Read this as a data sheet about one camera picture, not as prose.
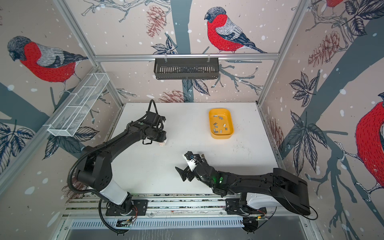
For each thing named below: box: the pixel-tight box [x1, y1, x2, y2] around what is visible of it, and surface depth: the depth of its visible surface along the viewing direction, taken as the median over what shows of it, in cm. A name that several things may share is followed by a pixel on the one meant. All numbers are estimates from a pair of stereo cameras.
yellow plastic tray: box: [209, 108, 235, 140], surface depth 109 cm
